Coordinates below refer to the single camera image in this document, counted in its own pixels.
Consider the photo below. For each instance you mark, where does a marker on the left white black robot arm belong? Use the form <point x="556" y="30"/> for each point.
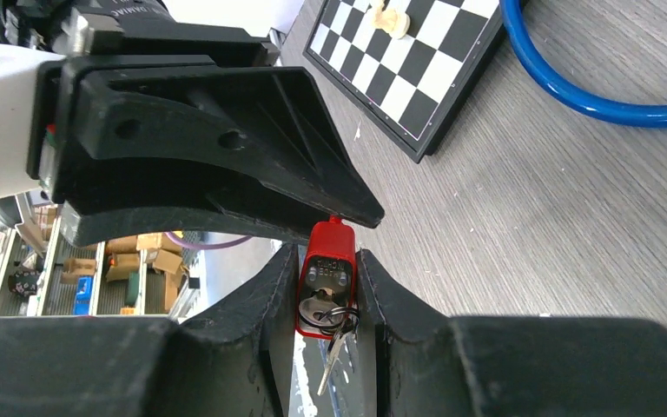
<point x="30" y="117"/>

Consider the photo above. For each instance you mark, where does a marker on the red cable seal tag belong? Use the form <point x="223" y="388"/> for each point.
<point x="329" y="266"/>

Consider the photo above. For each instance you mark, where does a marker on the blue ring hoop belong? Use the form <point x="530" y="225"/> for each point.
<point x="567" y="93"/>

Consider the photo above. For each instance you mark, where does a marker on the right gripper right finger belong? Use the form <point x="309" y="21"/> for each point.
<point x="415" y="361"/>

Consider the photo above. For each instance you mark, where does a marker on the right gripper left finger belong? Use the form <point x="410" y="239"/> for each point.
<point x="233" y="359"/>

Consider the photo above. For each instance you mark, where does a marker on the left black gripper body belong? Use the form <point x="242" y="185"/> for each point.
<point x="129" y="28"/>

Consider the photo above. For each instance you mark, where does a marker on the light wooden chess pawn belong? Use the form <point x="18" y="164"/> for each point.
<point x="393" y="22"/>

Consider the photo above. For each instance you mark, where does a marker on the spare silver keys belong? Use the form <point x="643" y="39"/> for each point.
<point x="332" y="322"/>

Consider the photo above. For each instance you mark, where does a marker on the black white chessboard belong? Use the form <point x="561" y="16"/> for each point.
<point x="412" y="88"/>

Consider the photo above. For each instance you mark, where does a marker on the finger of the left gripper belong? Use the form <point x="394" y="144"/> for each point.
<point x="187" y="133"/>
<point x="85" y="229"/>

